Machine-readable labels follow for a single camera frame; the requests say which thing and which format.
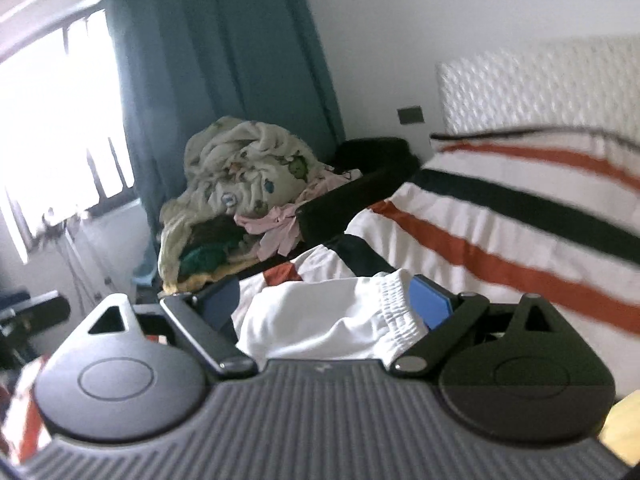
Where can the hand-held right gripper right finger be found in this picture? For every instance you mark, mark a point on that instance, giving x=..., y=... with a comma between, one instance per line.
x=432, y=302

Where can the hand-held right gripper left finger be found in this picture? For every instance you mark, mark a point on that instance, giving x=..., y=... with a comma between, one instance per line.
x=222, y=307

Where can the white pants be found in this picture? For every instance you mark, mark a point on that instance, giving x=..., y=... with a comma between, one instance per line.
x=325, y=320

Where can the yellow cloth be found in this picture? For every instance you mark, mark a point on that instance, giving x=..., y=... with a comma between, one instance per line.
x=200, y=280

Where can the green garment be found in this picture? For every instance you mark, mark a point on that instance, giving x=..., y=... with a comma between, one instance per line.
x=205, y=260

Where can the dark brown garment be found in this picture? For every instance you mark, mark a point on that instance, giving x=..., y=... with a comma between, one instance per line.
x=215, y=232

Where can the striped blanket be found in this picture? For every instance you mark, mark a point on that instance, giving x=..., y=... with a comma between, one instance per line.
x=500, y=240

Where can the pink garment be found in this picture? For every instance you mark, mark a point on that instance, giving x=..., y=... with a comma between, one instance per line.
x=277, y=222

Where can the pile of laundry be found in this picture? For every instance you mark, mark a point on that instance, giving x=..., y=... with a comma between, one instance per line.
x=235, y=160

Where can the black armchair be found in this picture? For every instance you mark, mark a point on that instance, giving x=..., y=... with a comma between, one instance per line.
x=370, y=160

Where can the dark framed window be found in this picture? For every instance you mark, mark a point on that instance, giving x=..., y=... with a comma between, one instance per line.
x=55, y=110

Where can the white quilted headboard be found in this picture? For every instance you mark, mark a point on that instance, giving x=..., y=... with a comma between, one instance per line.
x=540, y=90

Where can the wide blue curtain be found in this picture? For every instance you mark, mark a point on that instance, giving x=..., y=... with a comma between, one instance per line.
x=215, y=45

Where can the dark wall switch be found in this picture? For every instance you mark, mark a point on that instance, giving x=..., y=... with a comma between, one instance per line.
x=410, y=115

